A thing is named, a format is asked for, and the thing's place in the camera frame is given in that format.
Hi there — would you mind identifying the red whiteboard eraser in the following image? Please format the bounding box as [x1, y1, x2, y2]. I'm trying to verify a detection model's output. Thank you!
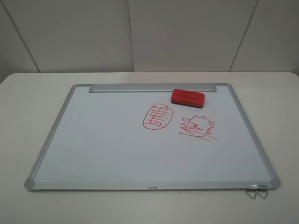
[171, 89, 205, 108]

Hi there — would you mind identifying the left metal binder clip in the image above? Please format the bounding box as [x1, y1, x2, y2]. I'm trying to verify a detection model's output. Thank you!
[245, 184, 258, 200]

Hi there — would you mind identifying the metal binder clip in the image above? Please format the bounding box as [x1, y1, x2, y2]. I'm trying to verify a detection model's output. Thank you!
[245, 184, 258, 200]
[256, 185, 269, 200]

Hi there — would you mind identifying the right metal binder clip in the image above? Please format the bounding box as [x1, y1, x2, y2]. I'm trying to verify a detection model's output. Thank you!
[256, 185, 269, 200]

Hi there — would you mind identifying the white whiteboard with aluminium frame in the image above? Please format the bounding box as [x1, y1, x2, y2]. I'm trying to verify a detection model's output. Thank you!
[24, 83, 280, 191]

